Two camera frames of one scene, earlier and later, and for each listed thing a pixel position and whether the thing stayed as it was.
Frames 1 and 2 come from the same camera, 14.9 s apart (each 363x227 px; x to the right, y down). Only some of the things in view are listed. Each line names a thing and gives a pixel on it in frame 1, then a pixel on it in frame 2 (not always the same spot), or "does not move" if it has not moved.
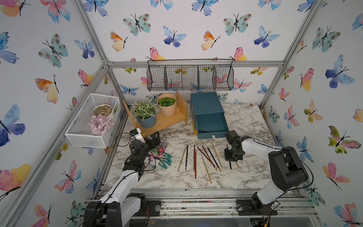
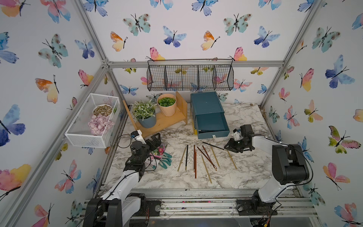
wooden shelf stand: (163, 122) does not move
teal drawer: (211, 126) does not move
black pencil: (214, 159) → (213, 145)
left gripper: (156, 142) does not move
